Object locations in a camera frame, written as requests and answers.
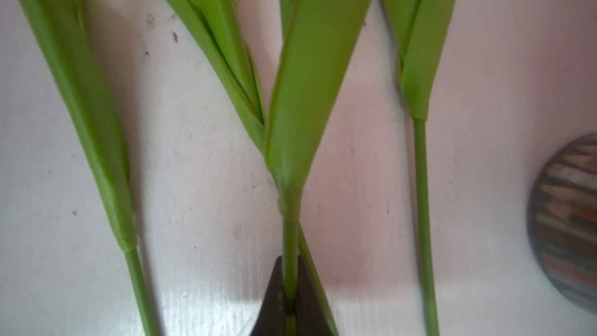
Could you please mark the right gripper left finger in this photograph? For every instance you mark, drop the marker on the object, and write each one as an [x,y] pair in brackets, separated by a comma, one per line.
[271,318]

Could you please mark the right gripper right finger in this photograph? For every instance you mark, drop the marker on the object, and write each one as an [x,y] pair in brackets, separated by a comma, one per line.
[310,320]

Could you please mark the patterned pen cup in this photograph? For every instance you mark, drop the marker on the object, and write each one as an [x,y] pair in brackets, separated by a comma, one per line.
[561,221]

